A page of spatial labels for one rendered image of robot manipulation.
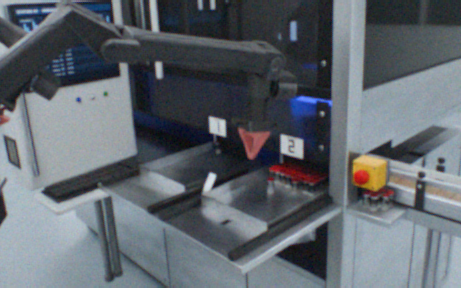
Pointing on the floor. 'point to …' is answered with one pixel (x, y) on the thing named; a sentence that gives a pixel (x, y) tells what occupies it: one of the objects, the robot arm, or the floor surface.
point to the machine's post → (345, 135)
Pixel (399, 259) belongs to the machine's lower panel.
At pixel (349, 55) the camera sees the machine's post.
